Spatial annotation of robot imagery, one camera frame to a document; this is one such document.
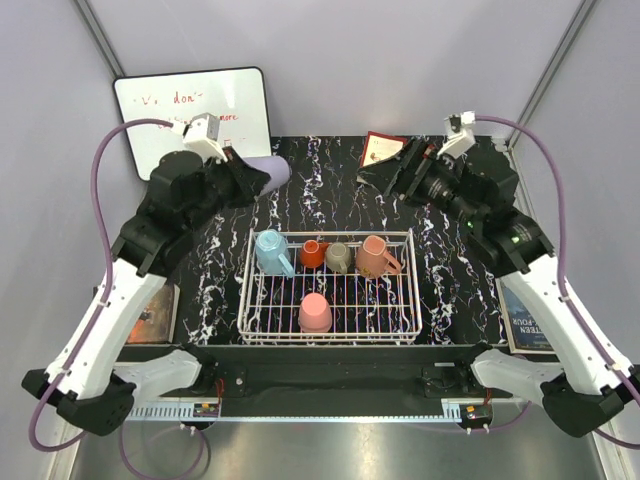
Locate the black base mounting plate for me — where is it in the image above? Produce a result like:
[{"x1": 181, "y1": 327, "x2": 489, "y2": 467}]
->
[{"x1": 99, "y1": 343, "x2": 516, "y2": 419}]

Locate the lavender plastic tumbler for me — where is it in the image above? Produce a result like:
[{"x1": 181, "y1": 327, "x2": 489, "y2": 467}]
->
[{"x1": 244, "y1": 156, "x2": 291, "y2": 196}]

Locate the orange small cup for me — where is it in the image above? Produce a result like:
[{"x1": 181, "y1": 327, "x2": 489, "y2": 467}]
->
[{"x1": 299, "y1": 240, "x2": 329, "y2": 269}]

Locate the red white small book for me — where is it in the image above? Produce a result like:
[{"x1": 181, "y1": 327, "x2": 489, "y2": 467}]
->
[{"x1": 359, "y1": 131, "x2": 408, "y2": 167}]

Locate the pink floral mug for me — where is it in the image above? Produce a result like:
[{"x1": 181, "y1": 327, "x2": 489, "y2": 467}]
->
[{"x1": 355, "y1": 235, "x2": 402, "y2": 280}]

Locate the light blue ceramic mug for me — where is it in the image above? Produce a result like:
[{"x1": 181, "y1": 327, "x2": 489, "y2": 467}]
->
[{"x1": 255, "y1": 229, "x2": 295, "y2": 278}]

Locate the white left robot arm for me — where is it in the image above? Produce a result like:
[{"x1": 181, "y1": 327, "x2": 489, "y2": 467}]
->
[{"x1": 22, "y1": 147, "x2": 291, "y2": 436}]

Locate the dark tale two cities book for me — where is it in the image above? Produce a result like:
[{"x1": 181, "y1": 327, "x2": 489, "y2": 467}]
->
[{"x1": 126, "y1": 283, "x2": 180, "y2": 345}]

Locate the white wire dish rack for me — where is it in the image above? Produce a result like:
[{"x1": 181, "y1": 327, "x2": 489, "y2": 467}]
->
[{"x1": 237, "y1": 230, "x2": 423, "y2": 345}]

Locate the pink plastic tumbler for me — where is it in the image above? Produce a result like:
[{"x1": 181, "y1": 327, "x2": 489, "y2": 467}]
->
[{"x1": 299, "y1": 293, "x2": 333, "y2": 333}]

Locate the white whiteboard black frame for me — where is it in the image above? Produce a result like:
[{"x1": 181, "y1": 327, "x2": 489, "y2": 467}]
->
[{"x1": 113, "y1": 66, "x2": 271, "y2": 158}]

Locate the grey slotted cable duct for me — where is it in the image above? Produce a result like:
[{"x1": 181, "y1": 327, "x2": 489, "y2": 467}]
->
[{"x1": 127, "y1": 402, "x2": 221, "y2": 422}]

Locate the blue paperback book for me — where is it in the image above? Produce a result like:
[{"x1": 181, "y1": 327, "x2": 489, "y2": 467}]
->
[{"x1": 497, "y1": 280, "x2": 554, "y2": 355}]

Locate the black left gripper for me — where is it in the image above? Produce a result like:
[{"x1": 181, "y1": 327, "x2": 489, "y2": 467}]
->
[{"x1": 185, "y1": 145, "x2": 271, "y2": 232}]

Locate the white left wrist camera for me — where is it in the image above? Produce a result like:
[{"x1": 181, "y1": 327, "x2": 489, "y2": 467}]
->
[{"x1": 171, "y1": 113, "x2": 224, "y2": 160}]

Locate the grey ceramic mug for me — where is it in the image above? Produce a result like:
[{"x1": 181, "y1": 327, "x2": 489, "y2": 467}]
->
[{"x1": 325, "y1": 242, "x2": 352, "y2": 274}]

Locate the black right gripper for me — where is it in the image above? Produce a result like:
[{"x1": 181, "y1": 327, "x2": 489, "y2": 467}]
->
[{"x1": 357, "y1": 135, "x2": 482, "y2": 230}]

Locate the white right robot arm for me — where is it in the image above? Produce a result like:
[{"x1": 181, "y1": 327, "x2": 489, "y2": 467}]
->
[{"x1": 358, "y1": 138, "x2": 639, "y2": 438}]

